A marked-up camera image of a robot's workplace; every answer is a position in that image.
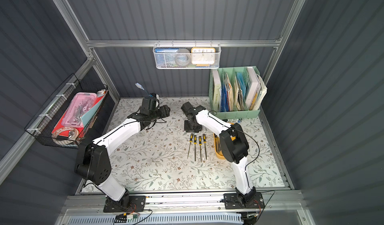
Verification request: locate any black yellow file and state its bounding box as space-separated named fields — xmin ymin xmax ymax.
xmin=199 ymin=136 xmax=203 ymax=162
xmin=187 ymin=133 xmax=194 ymax=158
xmin=194 ymin=135 xmax=197 ymax=161

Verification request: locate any thin round needle file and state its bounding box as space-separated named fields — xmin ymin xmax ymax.
xmin=203 ymin=134 xmax=208 ymax=160

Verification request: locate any yellow plastic storage tray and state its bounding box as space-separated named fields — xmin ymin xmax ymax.
xmin=214 ymin=134 xmax=225 ymax=159

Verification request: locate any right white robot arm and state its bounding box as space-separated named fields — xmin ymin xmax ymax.
xmin=181 ymin=102 xmax=257 ymax=207

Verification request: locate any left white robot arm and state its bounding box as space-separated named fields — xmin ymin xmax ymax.
xmin=75 ymin=93 xmax=171 ymax=203

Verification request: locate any green desktop file organizer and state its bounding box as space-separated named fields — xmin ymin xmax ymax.
xmin=209 ymin=66 xmax=260 ymax=120

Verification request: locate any blue box in basket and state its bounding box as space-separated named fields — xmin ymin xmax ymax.
xmin=154 ymin=48 xmax=179 ymax=68

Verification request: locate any pink plastic tool case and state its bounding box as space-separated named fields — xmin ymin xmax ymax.
xmin=61 ymin=92 xmax=97 ymax=128

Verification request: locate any blue small desk lamp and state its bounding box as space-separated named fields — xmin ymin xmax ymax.
xmin=135 ymin=83 xmax=150 ymax=96

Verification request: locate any blue folder in organizer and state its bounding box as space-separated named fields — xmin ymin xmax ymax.
xmin=220 ymin=81 xmax=229 ymax=112

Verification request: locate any white book in organizer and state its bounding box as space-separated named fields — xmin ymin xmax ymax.
xmin=212 ymin=70 xmax=222 ymax=112

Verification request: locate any blue marker pen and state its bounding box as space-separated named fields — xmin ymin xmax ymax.
xmin=228 ymin=118 xmax=242 ymax=123

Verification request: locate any grey tape roll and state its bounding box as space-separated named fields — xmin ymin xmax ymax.
xmin=175 ymin=48 xmax=191 ymax=67

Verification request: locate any yellow white alarm clock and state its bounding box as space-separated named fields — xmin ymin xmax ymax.
xmin=191 ymin=47 xmax=216 ymax=66

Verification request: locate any white binder right side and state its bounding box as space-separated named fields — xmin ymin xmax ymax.
xmin=252 ymin=74 xmax=268 ymax=110

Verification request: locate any white vented panel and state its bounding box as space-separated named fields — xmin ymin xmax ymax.
xmin=64 ymin=213 xmax=244 ymax=225

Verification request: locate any white wire hanging basket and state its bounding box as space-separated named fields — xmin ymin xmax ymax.
xmin=152 ymin=43 xmax=222 ymax=70

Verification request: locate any silver ring in basket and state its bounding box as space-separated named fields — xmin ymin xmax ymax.
xmin=53 ymin=127 xmax=80 ymax=141

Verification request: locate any black wire wall basket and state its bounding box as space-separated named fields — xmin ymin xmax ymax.
xmin=25 ymin=76 xmax=110 ymax=149

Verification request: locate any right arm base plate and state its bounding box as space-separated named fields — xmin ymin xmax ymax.
xmin=221 ymin=192 xmax=265 ymax=210

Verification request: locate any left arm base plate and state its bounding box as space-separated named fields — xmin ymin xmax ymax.
xmin=103 ymin=196 xmax=147 ymax=213

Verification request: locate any aluminium front rail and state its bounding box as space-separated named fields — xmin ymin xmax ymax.
xmin=60 ymin=190 xmax=308 ymax=216

